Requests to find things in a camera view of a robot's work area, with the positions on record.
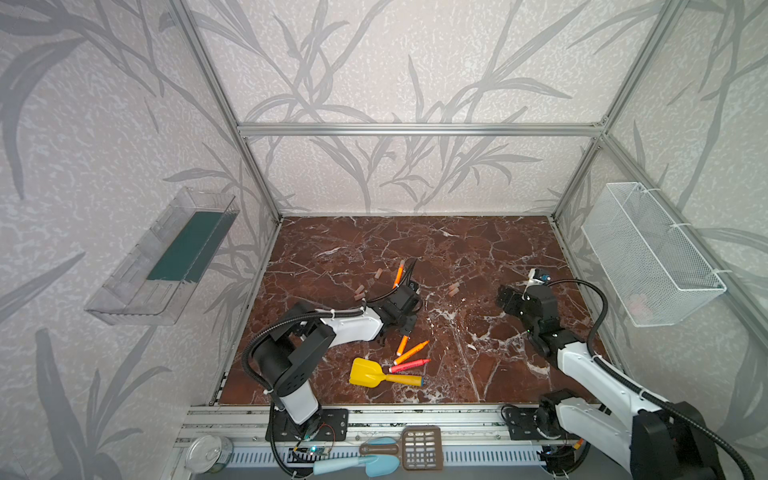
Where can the small circuit board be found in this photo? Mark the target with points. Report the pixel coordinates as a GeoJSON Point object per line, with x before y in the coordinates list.
{"type": "Point", "coordinates": [301, 453]}

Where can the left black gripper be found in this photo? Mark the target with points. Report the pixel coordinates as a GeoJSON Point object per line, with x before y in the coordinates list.
{"type": "Point", "coordinates": [405, 302]}

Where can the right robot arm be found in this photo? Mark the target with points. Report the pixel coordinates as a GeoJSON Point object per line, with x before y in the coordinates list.
{"type": "Point", "coordinates": [649, 436]}

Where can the clear plastic wall tray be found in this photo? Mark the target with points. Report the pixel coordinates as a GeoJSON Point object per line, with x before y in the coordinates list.
{"type": "Point", "coordinates": [159, 275]}

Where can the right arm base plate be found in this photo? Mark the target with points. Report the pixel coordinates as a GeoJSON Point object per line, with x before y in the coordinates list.
{"type": "Point", "coordinates": [521, 422]}

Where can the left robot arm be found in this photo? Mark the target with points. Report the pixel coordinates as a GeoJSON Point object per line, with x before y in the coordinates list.
{"type": "Point", "coordinates": [283, 357]}

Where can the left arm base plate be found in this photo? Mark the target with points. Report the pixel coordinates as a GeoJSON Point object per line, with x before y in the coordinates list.
{"type": "Point", "coordinates": [327, 424]}

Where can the light blue spatula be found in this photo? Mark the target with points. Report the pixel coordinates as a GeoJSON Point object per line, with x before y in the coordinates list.
{"type": "Point", "coordinates": [379, 457]}

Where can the orange marker pen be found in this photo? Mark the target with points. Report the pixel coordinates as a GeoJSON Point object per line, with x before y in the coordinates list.
{"type": "Point", "coordinates": [402, 346]}
{"type": "Point", "coordinates": [399, 274]}
{"type": "Point", "coordinates": [410, 353]}

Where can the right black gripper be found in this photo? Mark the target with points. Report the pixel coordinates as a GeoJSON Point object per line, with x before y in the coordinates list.
{"type": "Point", "coordinates": [514, 300]}

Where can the white wire basket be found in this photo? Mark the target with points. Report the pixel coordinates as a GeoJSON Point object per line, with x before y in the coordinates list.
{"type": "Point", "coordinates": [658, 274]}

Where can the red marker pen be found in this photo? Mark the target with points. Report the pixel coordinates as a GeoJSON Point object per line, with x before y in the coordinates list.
{"type": "Point", "coordinates": [410, 365]}

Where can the yellow toy shovel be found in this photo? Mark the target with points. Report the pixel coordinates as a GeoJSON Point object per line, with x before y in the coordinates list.
{"type": "Point", "coordinates": [369, 374]}

